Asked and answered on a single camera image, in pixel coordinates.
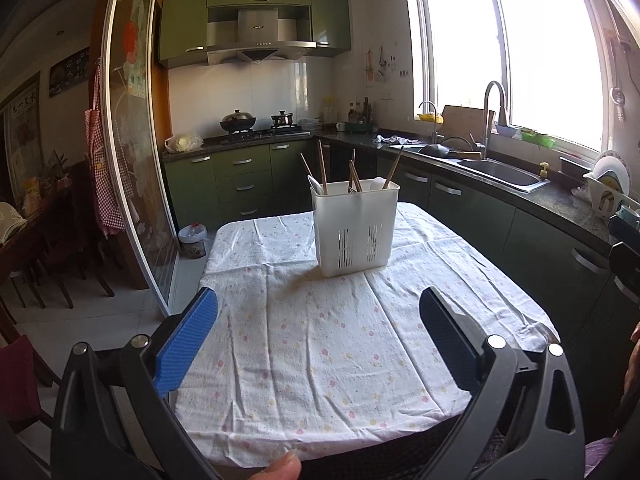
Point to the yellow oil bottle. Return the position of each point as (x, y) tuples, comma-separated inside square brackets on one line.
[(329, 112)]

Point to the person's left hand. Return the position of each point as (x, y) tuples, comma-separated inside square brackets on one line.
[(284, 467)]

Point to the yellow tray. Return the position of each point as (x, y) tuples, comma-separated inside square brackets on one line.
[(430, 117)]

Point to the green upper cabinets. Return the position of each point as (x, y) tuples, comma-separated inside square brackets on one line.
[(182, 25)]

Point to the green cabinets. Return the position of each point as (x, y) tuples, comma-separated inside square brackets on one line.
[(182, 25), (500, 220)]

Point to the crumpled rag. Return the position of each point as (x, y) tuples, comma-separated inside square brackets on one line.
[(395, 139)]

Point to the steel double sink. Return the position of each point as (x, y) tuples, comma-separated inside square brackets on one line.
[(500, 172)]

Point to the white plastic bag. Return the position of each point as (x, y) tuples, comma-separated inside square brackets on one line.
[(183, 143)]

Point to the white spoon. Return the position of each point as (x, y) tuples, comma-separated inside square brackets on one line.
[(314, 183), (377, 184)]

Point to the purple clothing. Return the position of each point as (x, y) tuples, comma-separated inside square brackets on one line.
[(605, 460)]

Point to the steel range hood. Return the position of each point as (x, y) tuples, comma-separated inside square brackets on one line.
[(260, 35)]

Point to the white utensil holder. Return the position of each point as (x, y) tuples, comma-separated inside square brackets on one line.
[(355, 230)]

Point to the black gas stove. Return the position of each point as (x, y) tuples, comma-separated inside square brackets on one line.
[(280, 131)]

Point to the dark wooden dining table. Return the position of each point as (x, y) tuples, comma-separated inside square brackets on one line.
[(20, 245)]

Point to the wooden cutting board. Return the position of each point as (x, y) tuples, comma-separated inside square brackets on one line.
[(462, 122)]

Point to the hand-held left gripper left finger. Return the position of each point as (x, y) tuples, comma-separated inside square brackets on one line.
[(187, 340)]

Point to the small steel faucet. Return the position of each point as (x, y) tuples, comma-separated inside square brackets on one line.
[(434, 125)]

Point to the chair with red cushion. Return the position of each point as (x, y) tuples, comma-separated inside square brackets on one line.
[(20, 380)]

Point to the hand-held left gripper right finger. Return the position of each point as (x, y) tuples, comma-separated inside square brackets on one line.
[(447, 340)]

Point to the dark rectangular box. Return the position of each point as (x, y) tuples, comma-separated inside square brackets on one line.
[(575, 169)]

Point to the potted plant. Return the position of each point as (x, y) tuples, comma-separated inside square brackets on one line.
[(56, 165)]

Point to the green basin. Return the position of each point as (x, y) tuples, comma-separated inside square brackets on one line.
[(537, 139)]

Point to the framed wall poster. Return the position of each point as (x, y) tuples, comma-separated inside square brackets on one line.
[(22, 140)]

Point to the yellow soap dispenser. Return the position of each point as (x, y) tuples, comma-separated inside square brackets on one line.
[(544, 171)]

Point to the teal cup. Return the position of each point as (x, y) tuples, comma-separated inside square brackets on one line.
[(629, 214)]

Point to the person's right forearm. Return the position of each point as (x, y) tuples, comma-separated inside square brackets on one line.
[(636, 340)]

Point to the sliding glass door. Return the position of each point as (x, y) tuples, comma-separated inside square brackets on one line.
[(142, 160)]

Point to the tall steel faucet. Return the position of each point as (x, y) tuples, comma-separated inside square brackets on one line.
[(487, 120)]

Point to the kitchen window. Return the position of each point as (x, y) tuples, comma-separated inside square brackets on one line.
[(540, 50)]

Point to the red checked apron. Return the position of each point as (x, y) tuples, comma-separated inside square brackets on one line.
[(105, 170)]

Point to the black wok with lid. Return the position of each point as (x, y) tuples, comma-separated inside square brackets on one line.
[(238, 121)]

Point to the white dish rack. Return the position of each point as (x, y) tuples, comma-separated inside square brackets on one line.
[(597, 200)]

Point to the dark wall picture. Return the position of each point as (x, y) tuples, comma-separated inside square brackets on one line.
[(70, 72)]

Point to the white plate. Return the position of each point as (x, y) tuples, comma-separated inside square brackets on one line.
[(610, 162)]

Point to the row of sauce bottles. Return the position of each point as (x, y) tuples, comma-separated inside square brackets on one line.
[(360, 112)]

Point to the wall stickers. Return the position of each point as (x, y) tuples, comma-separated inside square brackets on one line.
[(380, 65)]

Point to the metal fork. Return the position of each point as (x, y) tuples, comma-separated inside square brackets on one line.
[(356, 188)]

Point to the clear plastic container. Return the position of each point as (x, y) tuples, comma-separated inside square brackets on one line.
[(310, 123)]

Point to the yellow patterned plate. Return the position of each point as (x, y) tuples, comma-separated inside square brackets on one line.
[(611, 190)]

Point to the green lower cabinets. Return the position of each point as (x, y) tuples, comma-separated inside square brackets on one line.
[(500, 220)]

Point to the white floral tablecloth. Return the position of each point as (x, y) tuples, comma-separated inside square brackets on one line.
[(325, 335)]

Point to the purple bowl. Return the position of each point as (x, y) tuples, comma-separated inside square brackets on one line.
[(505, 130)]

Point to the dark wooden chair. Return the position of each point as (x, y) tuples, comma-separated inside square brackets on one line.
[(75, 260)]

